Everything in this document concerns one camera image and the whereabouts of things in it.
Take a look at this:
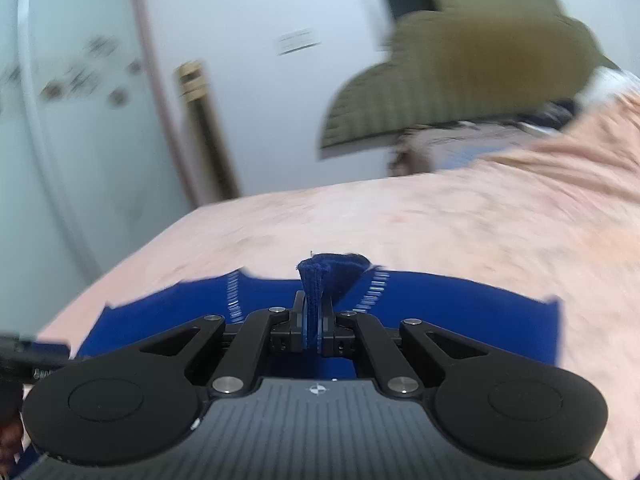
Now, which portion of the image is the pink blanket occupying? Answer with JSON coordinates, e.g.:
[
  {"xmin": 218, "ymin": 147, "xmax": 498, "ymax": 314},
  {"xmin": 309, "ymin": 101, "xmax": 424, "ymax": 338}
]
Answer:
[{"xmin": 37, "ymin": 85, "xmax": 640, "ymax": 480}]

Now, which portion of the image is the blue knit garment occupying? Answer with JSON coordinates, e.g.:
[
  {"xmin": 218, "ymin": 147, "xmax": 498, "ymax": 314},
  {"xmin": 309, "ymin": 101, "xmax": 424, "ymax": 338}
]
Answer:
[{"xmin": 67, "ymin": 252, "xmax": 562, "ymax": 383}]

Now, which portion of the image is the thin reddish pipe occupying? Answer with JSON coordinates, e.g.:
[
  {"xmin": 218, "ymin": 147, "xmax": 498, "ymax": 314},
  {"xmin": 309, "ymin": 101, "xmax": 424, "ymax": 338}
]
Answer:
[{"xmin": 126, "ymin": 0, "xmax": 202, "ymax": 207}]

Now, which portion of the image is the dark object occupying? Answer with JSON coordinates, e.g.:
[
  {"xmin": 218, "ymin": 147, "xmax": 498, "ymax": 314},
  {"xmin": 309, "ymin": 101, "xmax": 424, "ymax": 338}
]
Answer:
[{"xmin": 520, "ymin": 100, "xmax": 587, "ymax": 137}]

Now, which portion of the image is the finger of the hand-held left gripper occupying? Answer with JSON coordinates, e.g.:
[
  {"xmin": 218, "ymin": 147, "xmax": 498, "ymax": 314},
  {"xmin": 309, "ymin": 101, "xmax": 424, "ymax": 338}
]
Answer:
[{"xmin": 0, "ymin": 332, "xmax": 69, "ymax": 382}]

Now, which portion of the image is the white pillow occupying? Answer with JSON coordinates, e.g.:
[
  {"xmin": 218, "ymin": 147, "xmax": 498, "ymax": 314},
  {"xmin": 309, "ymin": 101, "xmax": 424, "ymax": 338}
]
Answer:
[{"xmin": 575, "ymin": 67, "xmax": 640, "ymax": 107}]

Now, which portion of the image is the olive green quilted headboard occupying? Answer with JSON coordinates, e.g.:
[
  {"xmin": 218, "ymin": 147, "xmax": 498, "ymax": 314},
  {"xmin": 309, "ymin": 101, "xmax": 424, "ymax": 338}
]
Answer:
[{"xmin": 317, "ymin": 0, "xmax": 621, "ymax": 151}]

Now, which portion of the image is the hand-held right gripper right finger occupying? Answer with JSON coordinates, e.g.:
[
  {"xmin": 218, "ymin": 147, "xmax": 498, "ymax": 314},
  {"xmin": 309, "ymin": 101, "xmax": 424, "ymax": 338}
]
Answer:
[{"xmin": 313, "ymin": 294, "xmax": 495, "ymax": 397}]

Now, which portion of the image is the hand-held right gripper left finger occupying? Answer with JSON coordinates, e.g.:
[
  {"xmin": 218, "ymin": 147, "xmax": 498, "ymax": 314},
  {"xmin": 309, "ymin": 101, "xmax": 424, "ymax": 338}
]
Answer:
[{"xmin": 139, "ymin": 291, "xmax": 314, "ymax": 396}]

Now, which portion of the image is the cluster of wall stickers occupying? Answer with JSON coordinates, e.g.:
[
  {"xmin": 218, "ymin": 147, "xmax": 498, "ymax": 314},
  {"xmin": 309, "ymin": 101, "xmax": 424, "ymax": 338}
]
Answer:
[{"xmin": 0, "ymin": 35, "xmax": 147, "ymax": 111}]

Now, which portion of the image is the gold and black panel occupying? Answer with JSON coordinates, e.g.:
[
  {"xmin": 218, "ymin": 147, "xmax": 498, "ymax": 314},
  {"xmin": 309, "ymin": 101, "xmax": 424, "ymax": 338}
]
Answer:
[{"xmin": 172, "ymin": 61, "xmax": 242, "ymax": 199}]

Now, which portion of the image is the white wall label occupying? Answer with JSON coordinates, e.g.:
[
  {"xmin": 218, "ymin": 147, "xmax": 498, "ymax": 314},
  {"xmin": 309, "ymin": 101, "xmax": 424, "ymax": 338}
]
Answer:
[{"xmin": 276, "ymin": 29, "xmax": 322, "ymax": 57}]

